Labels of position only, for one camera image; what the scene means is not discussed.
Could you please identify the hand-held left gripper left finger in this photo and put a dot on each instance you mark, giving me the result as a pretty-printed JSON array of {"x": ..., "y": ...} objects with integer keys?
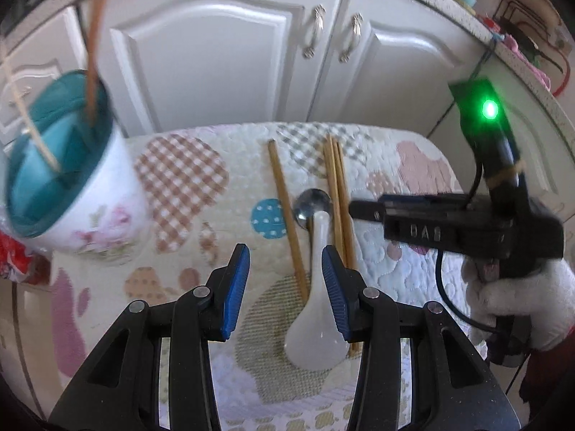
[{"x": 236, "y": 287}]

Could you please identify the person's right hand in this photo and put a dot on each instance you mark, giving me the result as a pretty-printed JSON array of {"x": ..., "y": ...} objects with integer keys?
[{"x": 516, "y": 305}]

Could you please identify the white cabinet door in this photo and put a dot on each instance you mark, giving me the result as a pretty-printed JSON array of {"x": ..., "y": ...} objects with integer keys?
[
  {"x": 202, "y": 54},
  {"x": 404, "y": 76}
]

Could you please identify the teal floral cup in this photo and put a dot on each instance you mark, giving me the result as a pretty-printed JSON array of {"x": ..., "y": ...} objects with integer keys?
[{"x": 103, "y": 188}]

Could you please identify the pink cloth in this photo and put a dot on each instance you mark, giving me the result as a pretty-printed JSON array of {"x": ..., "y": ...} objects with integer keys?
[{"x": 532, "y": 65}]

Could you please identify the white ceramic spoon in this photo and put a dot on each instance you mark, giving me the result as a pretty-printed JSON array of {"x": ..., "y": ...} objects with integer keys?
[{"x": 314, "y": 336}]

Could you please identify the dark brown chopstick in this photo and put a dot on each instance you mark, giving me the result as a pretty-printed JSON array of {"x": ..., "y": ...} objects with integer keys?
[{"x": 95, "y": 45}]

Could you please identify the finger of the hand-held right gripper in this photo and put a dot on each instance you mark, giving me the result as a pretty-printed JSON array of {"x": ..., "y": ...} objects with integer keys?
[{"x": 366, "y": 210}]

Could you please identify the red small container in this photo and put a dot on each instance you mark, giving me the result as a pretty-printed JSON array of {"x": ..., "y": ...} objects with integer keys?
[{"x": 492, "y": 24}]

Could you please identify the metal spoon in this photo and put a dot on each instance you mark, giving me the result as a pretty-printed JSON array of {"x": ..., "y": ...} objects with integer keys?
[{"x": 310, "y": 204}]

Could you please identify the light bamboo chopstick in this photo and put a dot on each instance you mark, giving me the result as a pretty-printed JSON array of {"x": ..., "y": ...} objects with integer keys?
[{"x": 31, "y": 125}]

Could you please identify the white cabinet drawer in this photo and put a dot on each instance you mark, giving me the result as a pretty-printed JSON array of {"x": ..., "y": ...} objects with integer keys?
[{"x": 27, "y": 76}]

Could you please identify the quilted patterned table cover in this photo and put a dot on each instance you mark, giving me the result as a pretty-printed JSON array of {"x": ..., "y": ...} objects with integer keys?
[{"x": 188, "y": 179}]

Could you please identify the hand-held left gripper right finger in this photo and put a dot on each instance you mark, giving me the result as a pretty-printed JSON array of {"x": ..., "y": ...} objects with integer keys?
[{"x": 334, "y": 287}]

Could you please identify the red plastic bag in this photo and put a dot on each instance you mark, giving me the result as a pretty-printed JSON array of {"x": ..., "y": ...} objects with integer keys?
[{"x": 13, "y": 256}]

